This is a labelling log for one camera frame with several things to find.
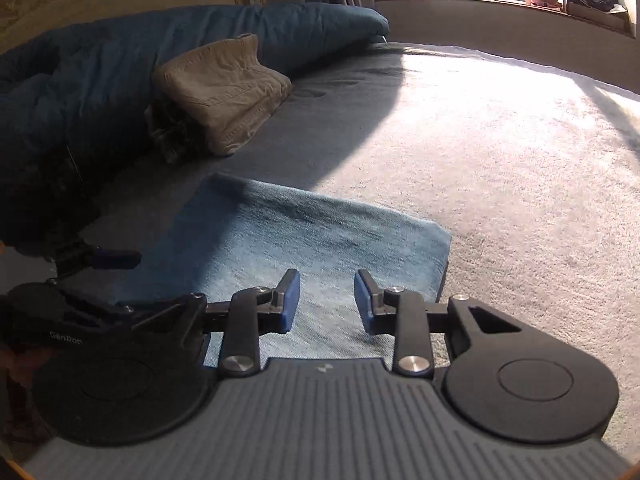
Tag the cardboard box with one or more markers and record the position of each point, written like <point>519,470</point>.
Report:
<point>600,15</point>

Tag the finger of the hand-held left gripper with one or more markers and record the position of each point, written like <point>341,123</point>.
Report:
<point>112,259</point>
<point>150,312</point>

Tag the grey blanket bed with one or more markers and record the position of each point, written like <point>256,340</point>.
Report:
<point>500,160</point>

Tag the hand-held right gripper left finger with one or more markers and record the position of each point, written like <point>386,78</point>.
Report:
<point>290,302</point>

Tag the blue denim jeans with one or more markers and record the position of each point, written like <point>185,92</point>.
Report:
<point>300,240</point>

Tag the dark plaid shirt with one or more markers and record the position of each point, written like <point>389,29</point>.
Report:
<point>170,130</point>

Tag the blue pillow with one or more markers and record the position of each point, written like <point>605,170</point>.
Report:
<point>100,70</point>

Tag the beige pants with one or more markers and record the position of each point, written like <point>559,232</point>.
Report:
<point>225,90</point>

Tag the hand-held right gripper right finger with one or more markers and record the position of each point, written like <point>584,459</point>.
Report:
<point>364,305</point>

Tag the person's left hand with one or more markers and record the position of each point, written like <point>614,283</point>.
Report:
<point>30,365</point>

